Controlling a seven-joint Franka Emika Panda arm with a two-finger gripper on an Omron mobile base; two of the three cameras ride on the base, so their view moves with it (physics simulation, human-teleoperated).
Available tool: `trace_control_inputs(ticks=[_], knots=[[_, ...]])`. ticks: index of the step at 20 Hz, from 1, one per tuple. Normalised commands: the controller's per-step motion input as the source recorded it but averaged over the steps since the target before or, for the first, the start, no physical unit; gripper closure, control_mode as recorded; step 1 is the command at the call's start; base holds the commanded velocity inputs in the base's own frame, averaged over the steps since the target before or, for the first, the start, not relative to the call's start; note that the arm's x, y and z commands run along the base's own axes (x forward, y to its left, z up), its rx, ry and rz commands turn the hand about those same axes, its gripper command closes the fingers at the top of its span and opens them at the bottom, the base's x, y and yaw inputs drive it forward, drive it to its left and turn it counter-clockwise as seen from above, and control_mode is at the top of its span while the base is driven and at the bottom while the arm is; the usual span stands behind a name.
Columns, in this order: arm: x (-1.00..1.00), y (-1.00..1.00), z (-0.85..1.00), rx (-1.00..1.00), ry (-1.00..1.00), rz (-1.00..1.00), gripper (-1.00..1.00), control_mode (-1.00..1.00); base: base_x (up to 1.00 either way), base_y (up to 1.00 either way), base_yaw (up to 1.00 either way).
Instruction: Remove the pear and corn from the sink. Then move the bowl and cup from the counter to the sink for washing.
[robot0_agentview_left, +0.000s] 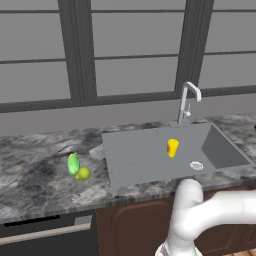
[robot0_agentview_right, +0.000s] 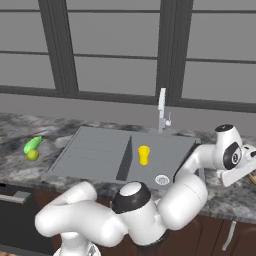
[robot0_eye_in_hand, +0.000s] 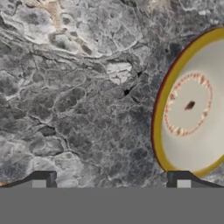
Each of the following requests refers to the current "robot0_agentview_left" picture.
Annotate grey sink basin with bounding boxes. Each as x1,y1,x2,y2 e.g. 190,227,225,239
101,121,256,189

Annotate yellow cup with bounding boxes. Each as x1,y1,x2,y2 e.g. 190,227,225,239
166,138,180,159

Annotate yellow-green pear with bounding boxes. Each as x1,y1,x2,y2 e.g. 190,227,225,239
74,166,92,181

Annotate green corn cob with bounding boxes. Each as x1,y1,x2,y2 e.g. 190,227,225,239
67,152,81,176

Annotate silver tap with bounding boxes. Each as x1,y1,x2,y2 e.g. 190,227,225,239
177,81,203,126

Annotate black dishwasher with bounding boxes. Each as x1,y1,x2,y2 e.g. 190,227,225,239
0,209,101,256

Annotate dark grey window frame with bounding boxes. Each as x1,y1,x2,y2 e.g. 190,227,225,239
0,0,256,114

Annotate pale dishwasher handle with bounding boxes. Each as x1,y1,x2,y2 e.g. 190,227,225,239
0,222,92,246

